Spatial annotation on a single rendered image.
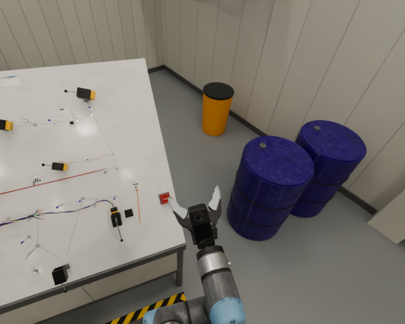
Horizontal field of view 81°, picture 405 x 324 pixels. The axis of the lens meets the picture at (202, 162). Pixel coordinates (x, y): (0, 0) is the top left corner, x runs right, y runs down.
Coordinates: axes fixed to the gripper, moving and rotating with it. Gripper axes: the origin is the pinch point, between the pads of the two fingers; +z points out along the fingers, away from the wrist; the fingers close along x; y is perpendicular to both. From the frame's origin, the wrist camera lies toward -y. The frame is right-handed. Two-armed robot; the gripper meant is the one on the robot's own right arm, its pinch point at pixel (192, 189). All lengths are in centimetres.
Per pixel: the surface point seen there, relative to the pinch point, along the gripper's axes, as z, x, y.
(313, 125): 100, 129, 89
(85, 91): 65, -35, -2
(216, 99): 197, 65, 108
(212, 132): 199, 59, 160
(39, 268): 15, -75, 53
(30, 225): 29, -74, 38
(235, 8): 263, 109, 34
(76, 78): 77, -40, -3
